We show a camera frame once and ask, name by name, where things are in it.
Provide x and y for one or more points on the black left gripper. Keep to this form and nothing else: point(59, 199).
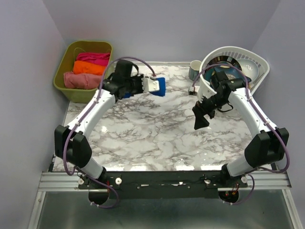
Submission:
point(139, 79)

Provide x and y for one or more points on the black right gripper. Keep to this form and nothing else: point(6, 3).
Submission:
point(199, 110)

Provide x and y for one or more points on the blue t shirt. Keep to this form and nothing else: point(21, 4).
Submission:
point(162, 90)

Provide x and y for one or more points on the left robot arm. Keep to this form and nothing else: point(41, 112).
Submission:
point(71, 141)

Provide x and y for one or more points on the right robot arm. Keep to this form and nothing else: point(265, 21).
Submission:
point(268, 144)

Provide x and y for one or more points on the magenta rolled t shirt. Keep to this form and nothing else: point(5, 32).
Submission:
point(101, 59)

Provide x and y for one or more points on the pink rolled t shirt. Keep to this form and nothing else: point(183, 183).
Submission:
point(84, 81)

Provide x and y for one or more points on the grey white mug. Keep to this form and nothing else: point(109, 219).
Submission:
point(194, 69)

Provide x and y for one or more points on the orange rolled t shirt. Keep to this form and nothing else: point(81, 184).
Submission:
point(87, 67)

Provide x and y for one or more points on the teal plate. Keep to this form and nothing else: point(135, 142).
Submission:
point(219, 68)

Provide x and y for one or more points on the white bowl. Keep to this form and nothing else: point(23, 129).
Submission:
point(249, 68)

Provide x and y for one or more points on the white plastic dish basket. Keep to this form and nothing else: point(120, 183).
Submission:
point(241, 53)

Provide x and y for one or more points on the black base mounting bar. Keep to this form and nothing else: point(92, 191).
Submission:
point(164, 184)

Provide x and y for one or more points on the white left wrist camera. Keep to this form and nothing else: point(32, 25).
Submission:
point(150, 84)

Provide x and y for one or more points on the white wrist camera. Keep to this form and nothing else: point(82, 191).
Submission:
point(150, 84)
point(205, 91)

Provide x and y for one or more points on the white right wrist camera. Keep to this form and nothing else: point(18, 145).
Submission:
point(205, 91)

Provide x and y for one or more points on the aluminium rail frame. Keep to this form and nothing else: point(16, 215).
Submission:
point(61, 182)

